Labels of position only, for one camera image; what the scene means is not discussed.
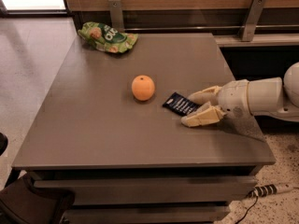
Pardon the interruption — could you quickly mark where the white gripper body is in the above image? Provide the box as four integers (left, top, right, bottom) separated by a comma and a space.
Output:
217, 79, 250, 116

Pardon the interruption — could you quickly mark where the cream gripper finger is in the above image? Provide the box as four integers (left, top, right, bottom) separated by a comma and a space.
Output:
188, 86, 221, 105
181, 102, 225, 127

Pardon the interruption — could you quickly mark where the blue rxbar blueberry wrapper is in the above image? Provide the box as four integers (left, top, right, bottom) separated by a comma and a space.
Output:
163, 92, 200, 117

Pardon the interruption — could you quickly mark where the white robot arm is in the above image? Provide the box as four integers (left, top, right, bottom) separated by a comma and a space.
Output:
181, 63, 299, 127

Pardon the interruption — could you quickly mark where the green rice chip bag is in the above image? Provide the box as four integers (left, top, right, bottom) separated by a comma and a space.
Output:
78, 21, 138, 53

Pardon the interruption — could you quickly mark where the orange fruit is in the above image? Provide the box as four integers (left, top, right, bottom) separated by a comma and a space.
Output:
131, 75, 155, 101

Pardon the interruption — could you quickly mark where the white power strip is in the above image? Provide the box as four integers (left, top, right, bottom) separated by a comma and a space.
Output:
247, 183, 293, 198

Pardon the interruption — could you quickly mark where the grey drawer cabinet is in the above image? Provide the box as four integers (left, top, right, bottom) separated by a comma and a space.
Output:
13, 34, 275, 210

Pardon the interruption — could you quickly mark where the lower grey drawer front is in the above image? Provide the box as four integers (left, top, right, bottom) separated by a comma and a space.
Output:
64, 206, 230, 224

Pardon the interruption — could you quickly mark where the grey drawer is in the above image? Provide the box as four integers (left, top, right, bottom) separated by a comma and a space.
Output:
64, 206, 230, 224
35, 176, 256, 205

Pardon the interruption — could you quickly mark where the upper grey drawer front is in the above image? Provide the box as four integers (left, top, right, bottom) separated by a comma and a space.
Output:
35, 176, 256, 205

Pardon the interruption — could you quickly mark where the dark brown chair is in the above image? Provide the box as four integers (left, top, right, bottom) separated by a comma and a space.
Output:
0, 132, 76, 224

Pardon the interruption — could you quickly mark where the black power cable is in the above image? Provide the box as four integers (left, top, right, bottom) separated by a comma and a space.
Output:
235, 196, 260, 224

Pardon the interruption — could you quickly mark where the right metal wall bracket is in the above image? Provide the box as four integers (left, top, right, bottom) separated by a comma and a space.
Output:
239, 0, 266, 42

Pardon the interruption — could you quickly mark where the metal wall bracket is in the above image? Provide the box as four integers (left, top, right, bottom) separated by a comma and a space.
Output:
239, 0, 266, 42
108, 0, 125, 32

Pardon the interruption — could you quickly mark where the left metal wall bracket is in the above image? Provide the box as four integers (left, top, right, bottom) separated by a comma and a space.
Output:
108, 0, 125, 32

